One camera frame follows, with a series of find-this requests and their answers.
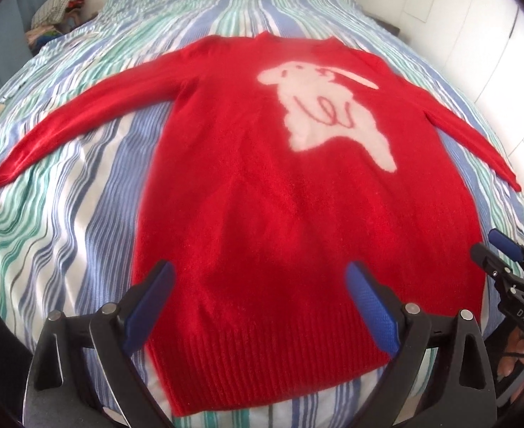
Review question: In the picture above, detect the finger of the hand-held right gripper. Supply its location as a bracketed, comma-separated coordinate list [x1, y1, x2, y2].
[470, 243, 519, 291]
[488, 228, 524, 278]

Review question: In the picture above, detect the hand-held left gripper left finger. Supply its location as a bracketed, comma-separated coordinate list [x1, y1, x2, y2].
[21, 259, 176, 428]

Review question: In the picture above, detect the blue curtain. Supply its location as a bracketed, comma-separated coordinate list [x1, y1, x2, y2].
[0, 0, 69, 99]

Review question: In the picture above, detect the white wardrobe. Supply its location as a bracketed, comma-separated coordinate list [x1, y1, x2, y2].
[398, 0, 524, 183]

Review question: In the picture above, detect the bed with striped duvet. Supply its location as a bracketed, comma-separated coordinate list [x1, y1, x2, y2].
[0, 0, 524, 428]

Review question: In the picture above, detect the red sweater with white animal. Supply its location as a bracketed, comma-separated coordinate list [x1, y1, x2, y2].
[0, 33, 522, 419]

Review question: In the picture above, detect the dark wooden nightstand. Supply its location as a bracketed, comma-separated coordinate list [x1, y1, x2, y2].
[371, 15, 402, 37]

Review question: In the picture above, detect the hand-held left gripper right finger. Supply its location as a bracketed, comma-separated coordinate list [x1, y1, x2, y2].
[346, 261, 499, 428]

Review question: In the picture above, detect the person's right hand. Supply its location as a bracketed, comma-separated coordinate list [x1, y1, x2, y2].
[498, 333, 524, 378]

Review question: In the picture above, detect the pile of mixed clothes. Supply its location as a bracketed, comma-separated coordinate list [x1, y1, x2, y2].
[26, 0, 89, 51]

